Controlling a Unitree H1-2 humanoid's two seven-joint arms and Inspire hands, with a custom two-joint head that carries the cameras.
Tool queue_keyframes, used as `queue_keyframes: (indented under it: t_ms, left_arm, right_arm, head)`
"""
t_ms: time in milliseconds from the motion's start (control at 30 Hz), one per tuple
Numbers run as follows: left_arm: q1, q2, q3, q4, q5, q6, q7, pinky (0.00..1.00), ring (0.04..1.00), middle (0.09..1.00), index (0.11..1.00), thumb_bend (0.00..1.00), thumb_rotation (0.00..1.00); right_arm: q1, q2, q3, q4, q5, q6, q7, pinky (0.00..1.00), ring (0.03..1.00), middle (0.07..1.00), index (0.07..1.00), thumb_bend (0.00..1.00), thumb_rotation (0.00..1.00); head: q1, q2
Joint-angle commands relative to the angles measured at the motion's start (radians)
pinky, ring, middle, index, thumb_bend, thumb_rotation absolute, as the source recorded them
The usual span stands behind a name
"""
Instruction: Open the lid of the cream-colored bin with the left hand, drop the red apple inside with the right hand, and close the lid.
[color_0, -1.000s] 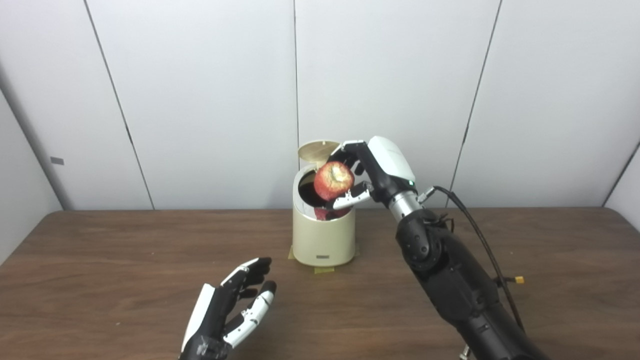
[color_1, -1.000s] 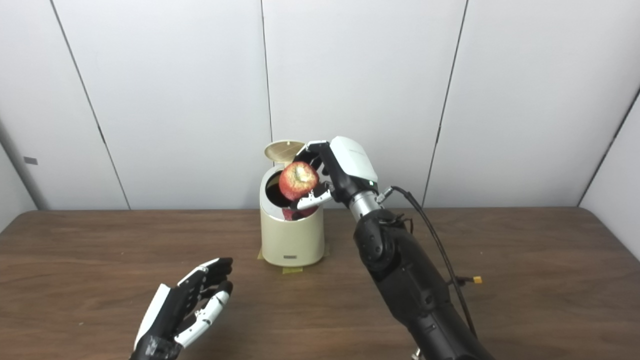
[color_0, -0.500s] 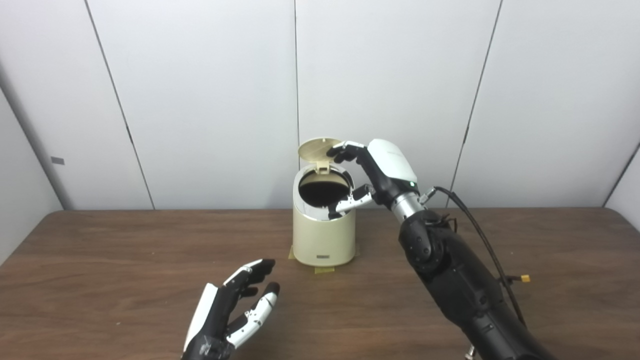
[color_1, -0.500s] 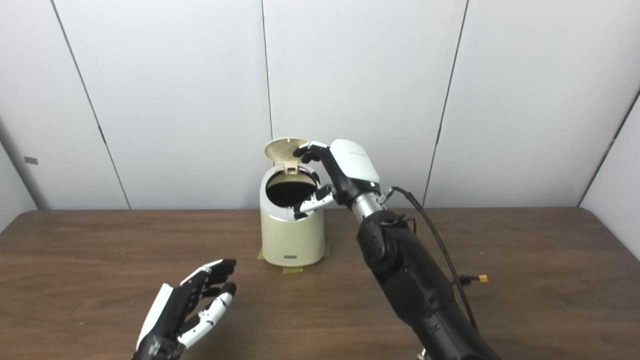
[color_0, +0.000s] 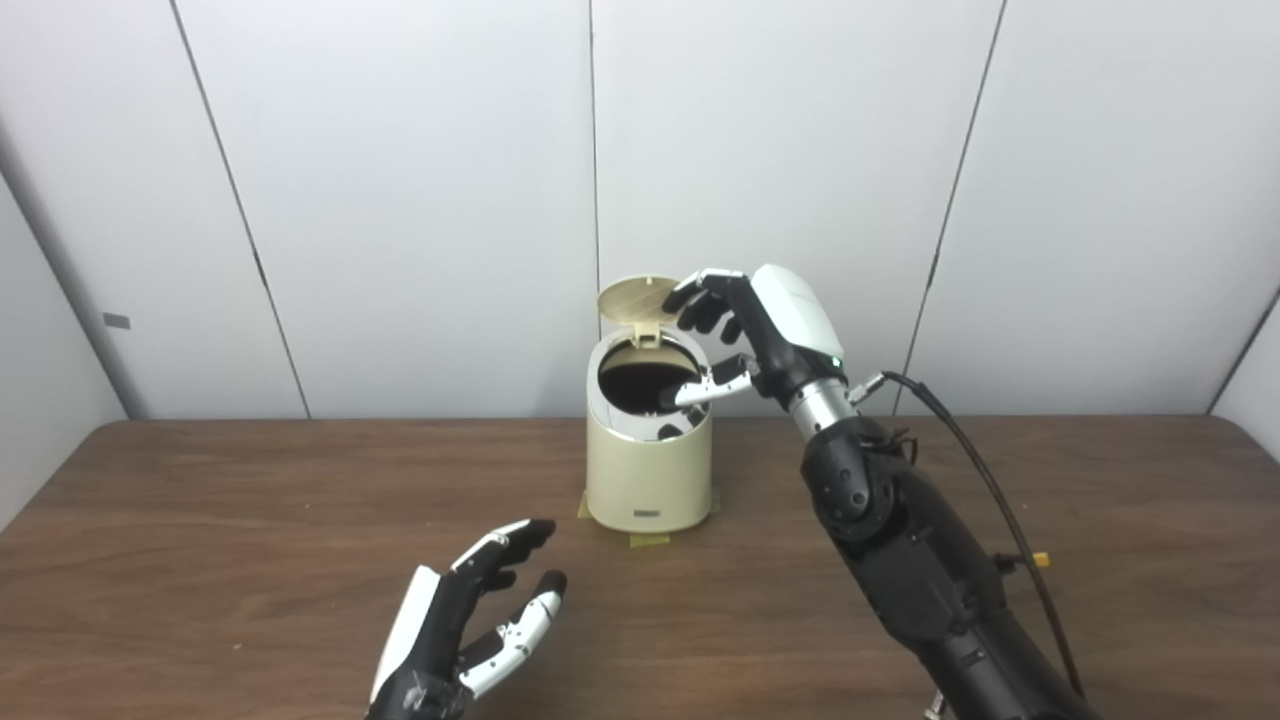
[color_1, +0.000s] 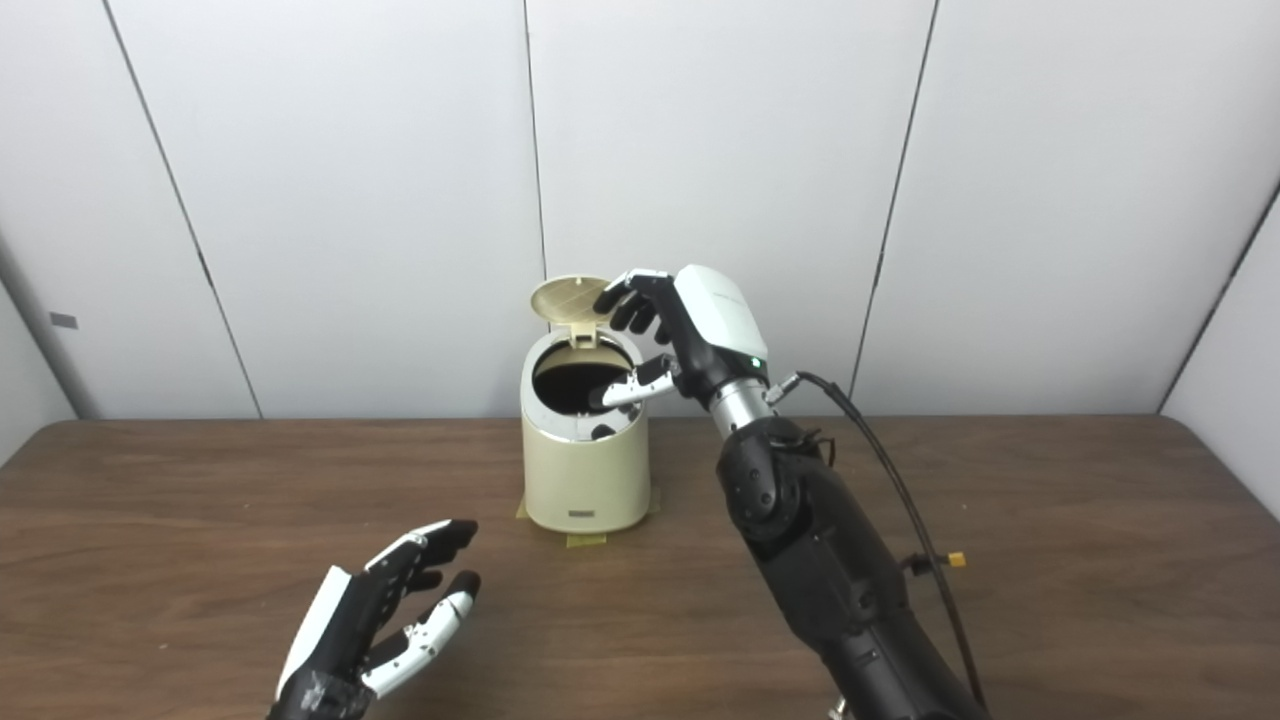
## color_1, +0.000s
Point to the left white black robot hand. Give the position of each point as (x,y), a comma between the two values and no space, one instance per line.
(345,630)

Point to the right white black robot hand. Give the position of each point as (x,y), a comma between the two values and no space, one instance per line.
(715,320)

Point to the cream round bin lid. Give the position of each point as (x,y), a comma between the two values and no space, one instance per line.
(565,300)

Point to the cream-colored bin body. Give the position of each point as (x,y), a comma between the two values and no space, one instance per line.
(585,480)

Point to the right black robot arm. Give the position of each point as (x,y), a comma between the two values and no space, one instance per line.
(830,570)

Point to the grey wall label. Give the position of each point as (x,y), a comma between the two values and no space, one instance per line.
(64,321)

